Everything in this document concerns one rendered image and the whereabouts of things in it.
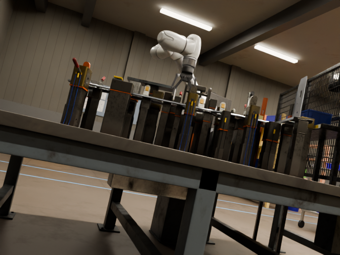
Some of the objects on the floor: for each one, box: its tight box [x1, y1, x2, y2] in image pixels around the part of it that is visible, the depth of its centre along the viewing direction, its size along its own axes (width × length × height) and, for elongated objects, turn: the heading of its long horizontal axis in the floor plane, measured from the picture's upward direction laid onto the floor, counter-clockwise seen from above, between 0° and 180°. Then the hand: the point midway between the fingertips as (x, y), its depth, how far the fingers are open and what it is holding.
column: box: [149, 189, 188, 245], centre depth 260 cm, size 31×31×66 cm
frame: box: [0, 124, 340, 255], centre depth 193 cm, size 256×161×66 cm, turn 178°
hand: (181, 97), depth 196 cm, fingers open, 9 cm apart
